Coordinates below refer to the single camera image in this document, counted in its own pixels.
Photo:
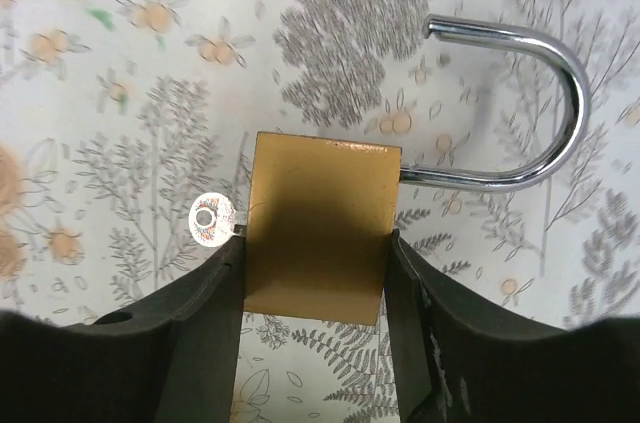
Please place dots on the floral patterned table mat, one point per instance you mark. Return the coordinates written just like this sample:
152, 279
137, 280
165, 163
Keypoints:
117, 114

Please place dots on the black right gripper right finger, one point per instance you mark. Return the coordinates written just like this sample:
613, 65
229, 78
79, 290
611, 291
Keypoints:
458, 357

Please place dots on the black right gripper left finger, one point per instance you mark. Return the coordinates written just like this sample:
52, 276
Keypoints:
169, 357

